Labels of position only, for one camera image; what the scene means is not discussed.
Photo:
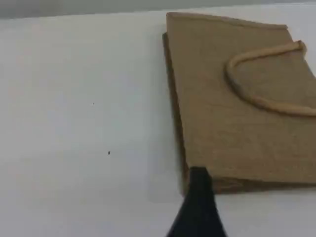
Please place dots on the brown jute tote bag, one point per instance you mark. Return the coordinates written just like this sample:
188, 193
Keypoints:
222, 98

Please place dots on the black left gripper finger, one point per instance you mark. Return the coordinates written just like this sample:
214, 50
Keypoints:
197, 212

